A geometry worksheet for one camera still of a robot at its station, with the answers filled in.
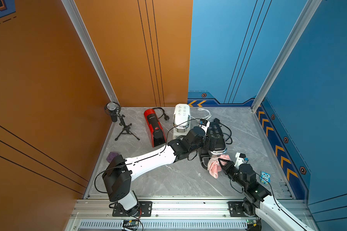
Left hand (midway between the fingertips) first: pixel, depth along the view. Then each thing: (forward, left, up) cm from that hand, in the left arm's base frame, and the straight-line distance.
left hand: (212, 136), depth 75 cm
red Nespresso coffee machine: (+8, +31, -3) cm, 32 cm away
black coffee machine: (-7, 0, +5) cm, 9 cm away
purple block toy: (-3, +60, -18) cm, 62 cm away
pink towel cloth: (-10, -2, -13) cm, 17 cm away
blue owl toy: (-14, -34, -22) cm, 42 cm away
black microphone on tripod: (+19, +58, +1) cm, 61 cm away
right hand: (-7, -4, -14) cm, 16 cm away
